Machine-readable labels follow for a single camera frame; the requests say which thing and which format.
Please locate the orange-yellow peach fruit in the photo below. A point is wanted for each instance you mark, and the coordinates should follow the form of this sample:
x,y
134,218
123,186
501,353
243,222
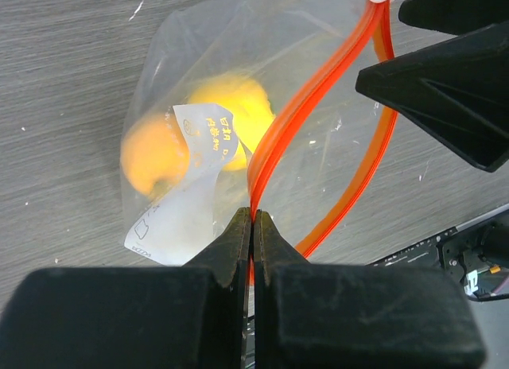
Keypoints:
x,y
154,155

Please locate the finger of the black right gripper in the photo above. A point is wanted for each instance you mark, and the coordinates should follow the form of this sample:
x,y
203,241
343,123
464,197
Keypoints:
x,y
456,17
456,91

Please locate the yellow round fruit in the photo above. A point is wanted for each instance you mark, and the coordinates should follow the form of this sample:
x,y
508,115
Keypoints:
x,y
248,102

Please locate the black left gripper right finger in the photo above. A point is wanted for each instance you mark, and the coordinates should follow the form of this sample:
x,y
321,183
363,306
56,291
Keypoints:
x,y
348,316

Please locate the clear zip top bag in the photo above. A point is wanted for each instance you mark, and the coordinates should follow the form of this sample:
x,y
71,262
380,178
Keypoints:
x,y
318,155

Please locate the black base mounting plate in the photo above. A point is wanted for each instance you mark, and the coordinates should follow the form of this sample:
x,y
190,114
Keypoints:
x,y
473,254

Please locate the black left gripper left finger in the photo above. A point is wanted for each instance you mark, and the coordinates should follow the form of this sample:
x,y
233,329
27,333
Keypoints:
x,y
192,316

